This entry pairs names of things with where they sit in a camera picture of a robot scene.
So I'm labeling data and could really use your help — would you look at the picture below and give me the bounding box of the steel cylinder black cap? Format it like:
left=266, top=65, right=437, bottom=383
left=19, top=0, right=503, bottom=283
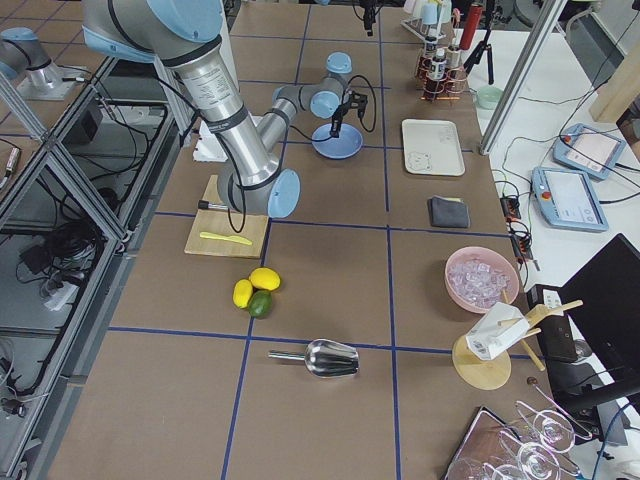
left=197, top=199, right=228, bottom=211

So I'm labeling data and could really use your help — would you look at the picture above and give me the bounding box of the grey yellow folded cloth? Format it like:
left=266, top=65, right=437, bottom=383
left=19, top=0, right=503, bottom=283
left=427, top=196, right=470, bottom=228

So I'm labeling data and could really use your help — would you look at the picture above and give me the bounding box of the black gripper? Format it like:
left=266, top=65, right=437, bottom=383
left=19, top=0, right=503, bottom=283
left=330, top=91, right=368, bottom=138

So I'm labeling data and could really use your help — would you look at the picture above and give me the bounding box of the yellow lemon back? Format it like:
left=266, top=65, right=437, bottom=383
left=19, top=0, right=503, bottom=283
left=232, top=279, right=254, bottom=309

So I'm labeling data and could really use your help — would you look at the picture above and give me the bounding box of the round wooden stand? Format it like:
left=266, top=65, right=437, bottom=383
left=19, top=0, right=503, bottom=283
left=452, top=300, right=583, bottom=390

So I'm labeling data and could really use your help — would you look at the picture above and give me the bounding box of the green bowl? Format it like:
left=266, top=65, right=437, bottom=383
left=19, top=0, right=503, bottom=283
left=475, top=85, right=503, bottom=110

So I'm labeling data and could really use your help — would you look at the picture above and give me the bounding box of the bottle white cap lower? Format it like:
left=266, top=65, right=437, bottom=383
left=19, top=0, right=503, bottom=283
left=429, top=48, right=446, bottom=81

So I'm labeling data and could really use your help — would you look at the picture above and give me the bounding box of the clear wine glass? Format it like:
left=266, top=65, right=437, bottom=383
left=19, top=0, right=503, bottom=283
left=510, top=399, right=593, bottom=479

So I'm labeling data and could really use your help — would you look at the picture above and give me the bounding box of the blue teach pendant far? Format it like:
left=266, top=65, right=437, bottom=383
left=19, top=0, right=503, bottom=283
left=553, top=123, right=626, bottom=181

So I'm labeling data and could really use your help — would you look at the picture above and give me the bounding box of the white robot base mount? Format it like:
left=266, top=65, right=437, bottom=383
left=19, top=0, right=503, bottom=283
left=193, top=120, right=227, bottom=163

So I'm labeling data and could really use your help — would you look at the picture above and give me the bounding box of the black monitor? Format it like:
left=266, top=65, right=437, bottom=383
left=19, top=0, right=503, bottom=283
left=559, top=233, right=639, bottom=412

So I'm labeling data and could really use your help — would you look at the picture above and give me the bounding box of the pink bowl of ice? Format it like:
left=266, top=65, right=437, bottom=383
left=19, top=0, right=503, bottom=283
left=444, top=246, right=520, bottom=313

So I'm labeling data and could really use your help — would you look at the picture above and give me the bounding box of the white paper carton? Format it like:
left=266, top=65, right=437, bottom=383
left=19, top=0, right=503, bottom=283
left=465, top=302, right=530, bottom=361

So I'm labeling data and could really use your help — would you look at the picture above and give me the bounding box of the blue plastic plate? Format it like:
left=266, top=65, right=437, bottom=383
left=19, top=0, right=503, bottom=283
left=312, top=123, right=363, bottom=160

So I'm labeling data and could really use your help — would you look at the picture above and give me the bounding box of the red cylinder bottle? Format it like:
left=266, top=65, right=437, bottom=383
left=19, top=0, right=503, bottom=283
left=459, top=2, right=483, bottom=51

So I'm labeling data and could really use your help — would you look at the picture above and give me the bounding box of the wooden cutting board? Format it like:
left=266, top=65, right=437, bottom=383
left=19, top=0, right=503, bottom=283
left=184, top=175, right=269, bottom=259

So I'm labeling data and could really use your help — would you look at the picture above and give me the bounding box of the black tripod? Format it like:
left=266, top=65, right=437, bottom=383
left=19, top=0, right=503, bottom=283
left=463, top=20, right=495, bottom=85

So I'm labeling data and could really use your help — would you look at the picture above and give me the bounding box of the cream bear tray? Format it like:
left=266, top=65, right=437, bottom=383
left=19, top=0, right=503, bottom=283
left=401, top=119, right=465, bottom=177

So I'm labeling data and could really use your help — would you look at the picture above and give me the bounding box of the yellow lemon front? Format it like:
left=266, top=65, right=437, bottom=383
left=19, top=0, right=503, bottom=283
left=249, top=267, right=281, bottom=291

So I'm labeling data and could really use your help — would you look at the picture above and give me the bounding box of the copper wire bottle rack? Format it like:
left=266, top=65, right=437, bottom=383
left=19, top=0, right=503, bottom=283
left=416, top=55, right=467, bottom=101

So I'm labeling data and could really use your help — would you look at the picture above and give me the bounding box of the blue teach pendant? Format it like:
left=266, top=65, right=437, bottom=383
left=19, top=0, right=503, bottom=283
left=553, top=123, right=626, bottom=181
left=531, top=167, right=609, bottom=232

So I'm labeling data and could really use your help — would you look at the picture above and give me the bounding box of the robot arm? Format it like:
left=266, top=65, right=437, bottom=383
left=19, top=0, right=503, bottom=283
left=83, top=0, right=368, bottom=218
left=1, top=27, right=76, bottom=101

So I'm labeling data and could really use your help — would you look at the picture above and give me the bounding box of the green lime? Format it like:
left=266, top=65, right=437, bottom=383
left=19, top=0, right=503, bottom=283
left=247, top=290, right=273, bottom=318

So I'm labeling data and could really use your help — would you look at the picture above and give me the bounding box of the blue teach pendant near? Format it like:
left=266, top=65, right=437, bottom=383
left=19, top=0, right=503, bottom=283
left=531, top=167, right=609, bottom=232

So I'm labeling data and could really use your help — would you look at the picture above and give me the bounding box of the metal scoop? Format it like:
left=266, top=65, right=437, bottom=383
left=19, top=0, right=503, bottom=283
left=268, top=339, right=360, bottom=378

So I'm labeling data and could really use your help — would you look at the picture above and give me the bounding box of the bottle white cap left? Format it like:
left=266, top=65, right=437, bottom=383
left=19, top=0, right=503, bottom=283
left=422, top=34, right=438, bottom=69

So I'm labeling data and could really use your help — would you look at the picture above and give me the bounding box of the white wire cup rack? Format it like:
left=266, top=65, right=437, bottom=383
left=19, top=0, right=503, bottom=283
left=400, top=0, right=452, bottom=39

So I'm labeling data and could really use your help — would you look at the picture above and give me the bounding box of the yellow lemon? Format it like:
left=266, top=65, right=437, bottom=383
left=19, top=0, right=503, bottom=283
left=249, top=267, right=281, bottom=291
left=232, top=279, right=254, bottom=309

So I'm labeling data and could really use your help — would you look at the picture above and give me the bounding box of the yellow plastic knife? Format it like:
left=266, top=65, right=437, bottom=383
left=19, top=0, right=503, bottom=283
left=199, top=231, right=253, bottom=246

